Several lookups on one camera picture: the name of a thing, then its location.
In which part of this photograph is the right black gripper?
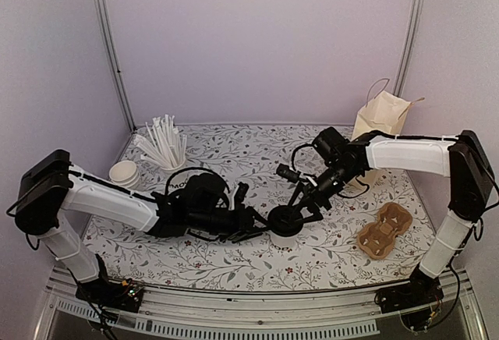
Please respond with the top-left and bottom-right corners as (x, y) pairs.
(287, 162), (359, 227)

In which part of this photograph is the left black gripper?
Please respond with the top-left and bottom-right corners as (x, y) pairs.
(188, 203), (272, 244)

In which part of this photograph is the black plastic cup lid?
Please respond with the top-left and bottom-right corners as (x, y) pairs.
(267, 205), (303, 237)

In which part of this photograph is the white paper coffee cup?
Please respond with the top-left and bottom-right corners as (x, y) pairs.
(270, 232), (296, 251)

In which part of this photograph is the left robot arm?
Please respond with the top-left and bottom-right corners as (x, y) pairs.
(6, 150), (268, 304)

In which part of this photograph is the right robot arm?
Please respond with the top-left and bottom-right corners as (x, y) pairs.
(288, 127), (498, 306)

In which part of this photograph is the beige paper takeout bag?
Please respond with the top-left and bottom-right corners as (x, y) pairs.
(351, 78), (424, 140)

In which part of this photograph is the floral patterned table mat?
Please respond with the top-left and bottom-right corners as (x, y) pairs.
(83, 125), (434, 292)

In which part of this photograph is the brown cardboard cup carrier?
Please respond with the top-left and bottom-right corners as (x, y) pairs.
(357, 202), (412, 260)

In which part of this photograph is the white cup holding straws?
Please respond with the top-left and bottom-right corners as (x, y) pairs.
(162, 161), (189, 193)

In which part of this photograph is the bundle of wrapped white straws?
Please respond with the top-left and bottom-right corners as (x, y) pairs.
(133, 114), (187, 172)

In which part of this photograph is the stack of white paper cups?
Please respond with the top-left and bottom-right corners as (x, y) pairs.
(108, 160), (141, 189)

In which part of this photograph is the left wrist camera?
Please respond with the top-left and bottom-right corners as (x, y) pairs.
(232, 182), (250, 210)

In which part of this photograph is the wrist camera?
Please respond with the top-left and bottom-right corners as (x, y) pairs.
(232, 182), (250, 210)
(276, 164), (317, 186)

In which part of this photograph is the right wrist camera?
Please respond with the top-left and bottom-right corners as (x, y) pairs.
(276, 164), (317, 186)

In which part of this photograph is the front aluminium rail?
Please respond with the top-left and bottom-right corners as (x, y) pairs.
(35, 268), (489, 339)

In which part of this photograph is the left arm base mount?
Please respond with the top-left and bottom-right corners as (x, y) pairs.
(76, 266), (143, 313)

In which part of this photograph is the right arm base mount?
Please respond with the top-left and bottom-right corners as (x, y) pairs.
(374, 264), (444, 313)

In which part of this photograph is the right metal frame post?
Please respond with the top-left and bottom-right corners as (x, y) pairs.
(393, 0), (424, 97)

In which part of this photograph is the metal frame post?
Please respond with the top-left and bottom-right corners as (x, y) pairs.
(393, 0), (424, 97)
(94, 0), (137, 133)

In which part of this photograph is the left metal frame post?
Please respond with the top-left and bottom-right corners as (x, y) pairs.
(94, 0), (137, 133)

